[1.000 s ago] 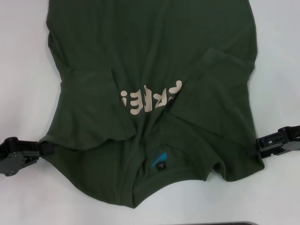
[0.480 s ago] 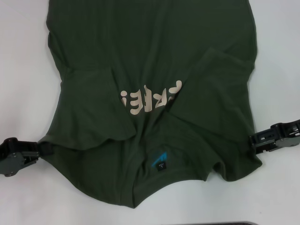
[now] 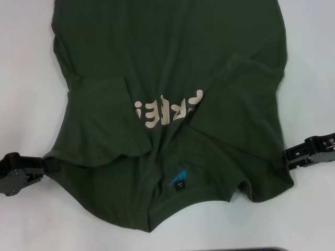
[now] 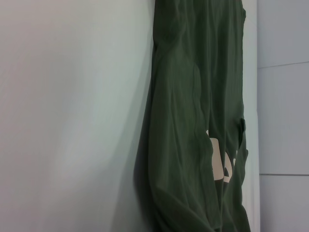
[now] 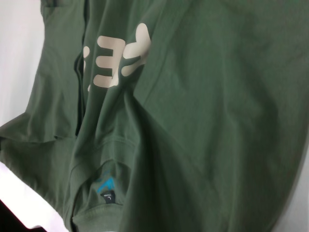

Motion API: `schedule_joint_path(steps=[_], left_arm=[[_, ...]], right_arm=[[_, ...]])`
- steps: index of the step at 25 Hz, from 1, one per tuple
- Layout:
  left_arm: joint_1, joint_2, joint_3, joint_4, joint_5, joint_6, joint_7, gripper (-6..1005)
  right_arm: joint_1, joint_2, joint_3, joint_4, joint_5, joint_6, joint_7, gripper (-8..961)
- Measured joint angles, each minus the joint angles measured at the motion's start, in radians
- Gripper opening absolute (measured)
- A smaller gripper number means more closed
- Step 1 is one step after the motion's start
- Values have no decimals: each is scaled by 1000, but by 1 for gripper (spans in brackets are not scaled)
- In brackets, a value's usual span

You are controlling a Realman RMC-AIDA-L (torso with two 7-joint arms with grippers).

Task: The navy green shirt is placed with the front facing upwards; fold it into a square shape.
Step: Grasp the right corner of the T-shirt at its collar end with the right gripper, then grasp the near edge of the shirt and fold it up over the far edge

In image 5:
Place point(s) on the dark green printed t-shirt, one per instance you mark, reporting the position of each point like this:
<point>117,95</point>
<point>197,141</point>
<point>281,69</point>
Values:
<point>205,108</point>

